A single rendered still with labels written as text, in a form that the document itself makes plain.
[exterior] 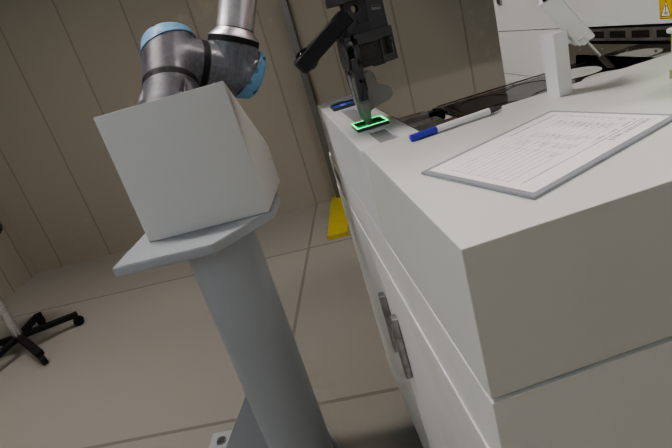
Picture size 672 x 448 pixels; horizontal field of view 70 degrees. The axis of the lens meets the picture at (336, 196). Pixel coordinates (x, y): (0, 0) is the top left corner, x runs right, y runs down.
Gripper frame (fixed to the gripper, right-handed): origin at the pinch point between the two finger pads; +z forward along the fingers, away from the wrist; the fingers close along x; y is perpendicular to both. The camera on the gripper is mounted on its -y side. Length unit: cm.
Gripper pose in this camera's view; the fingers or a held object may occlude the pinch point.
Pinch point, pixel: (364, 119)
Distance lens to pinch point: 83.0
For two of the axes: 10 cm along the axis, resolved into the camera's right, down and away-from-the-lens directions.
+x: -1.6, -3.0, 9.4
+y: 9.5, -3.0, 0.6
